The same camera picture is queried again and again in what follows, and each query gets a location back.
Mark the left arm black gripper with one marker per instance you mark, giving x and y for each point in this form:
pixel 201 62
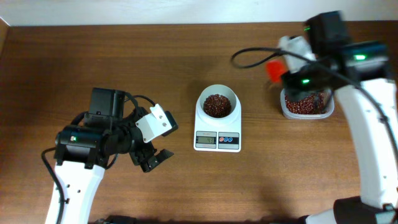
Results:
pixel 147 151

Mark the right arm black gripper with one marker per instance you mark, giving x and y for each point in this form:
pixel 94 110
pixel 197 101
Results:
pixel 285 79

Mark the red plastic measuring scoop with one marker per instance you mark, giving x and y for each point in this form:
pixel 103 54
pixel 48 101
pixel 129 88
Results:
pixel 275 69

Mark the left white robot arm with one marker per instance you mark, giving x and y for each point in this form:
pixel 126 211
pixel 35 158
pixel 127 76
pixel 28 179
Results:
pixel 114 124

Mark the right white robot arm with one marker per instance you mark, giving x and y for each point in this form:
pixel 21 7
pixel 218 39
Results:
pixel 361 77

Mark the white digital kitchen scale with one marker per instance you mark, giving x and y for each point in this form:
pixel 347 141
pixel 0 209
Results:
pixel 218 134

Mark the red beans in container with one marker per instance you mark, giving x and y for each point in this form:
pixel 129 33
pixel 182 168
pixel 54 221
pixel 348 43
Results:
pixel 313 104

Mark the clear plastic bean container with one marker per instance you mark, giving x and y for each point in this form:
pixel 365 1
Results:
pixel 328 101

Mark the red beans in bowl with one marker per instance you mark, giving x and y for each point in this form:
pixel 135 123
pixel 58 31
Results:
pixel 217 106

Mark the white round bowl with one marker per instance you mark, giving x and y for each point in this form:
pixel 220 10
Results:
pixel 221 90

